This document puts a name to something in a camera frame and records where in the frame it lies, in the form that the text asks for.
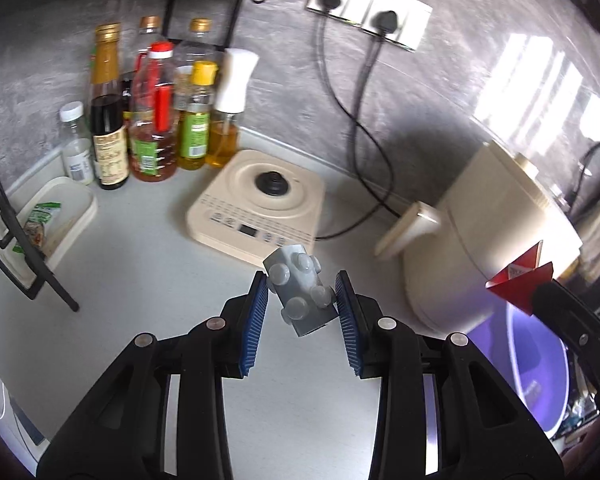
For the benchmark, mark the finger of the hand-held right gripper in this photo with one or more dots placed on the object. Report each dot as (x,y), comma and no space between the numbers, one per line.
(580,330)

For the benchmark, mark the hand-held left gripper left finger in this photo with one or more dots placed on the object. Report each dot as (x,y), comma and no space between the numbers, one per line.
(254,325)

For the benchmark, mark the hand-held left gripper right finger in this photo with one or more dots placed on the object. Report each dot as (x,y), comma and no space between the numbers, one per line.
(347,325)

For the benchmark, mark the grey studded rubber toy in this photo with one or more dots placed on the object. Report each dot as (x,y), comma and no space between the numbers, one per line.
(300,290)

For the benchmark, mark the purple plastic bucket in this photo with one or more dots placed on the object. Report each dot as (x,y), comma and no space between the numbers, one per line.
(520,375)

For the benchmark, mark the red paper packet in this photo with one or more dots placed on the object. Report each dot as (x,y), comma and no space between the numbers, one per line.
(517,280)

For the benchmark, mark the beige induction cooker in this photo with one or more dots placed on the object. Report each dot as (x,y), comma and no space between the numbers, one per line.
(260,205)

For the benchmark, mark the white kitchen appliance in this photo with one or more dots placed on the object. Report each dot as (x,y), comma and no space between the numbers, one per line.
(485,225)

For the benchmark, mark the yellow cap oil bottle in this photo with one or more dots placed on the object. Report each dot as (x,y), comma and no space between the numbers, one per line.
(196,125)

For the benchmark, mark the white plastic tray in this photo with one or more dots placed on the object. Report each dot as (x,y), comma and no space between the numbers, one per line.
(67,210)

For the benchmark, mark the red cap oil bottle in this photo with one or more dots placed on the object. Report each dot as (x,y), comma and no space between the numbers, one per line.
(152,130)

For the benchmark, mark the white spray oil bottle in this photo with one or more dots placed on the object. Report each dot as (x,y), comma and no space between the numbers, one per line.
(232,100)

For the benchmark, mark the green snack packet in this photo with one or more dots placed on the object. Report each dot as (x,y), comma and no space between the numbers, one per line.
(37,225)

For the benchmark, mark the dark sauce bottle gold cap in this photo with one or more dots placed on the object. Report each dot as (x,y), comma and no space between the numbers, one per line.
(109,130)

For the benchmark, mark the black spice rack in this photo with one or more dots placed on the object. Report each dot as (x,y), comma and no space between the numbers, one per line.
(25,240)

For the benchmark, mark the small white cap bottle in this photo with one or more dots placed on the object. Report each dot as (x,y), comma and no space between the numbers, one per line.
(77,150)

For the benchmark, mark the clear bottle gold cap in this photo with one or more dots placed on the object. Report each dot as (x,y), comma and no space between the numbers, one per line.
(200,40)
(147,32)

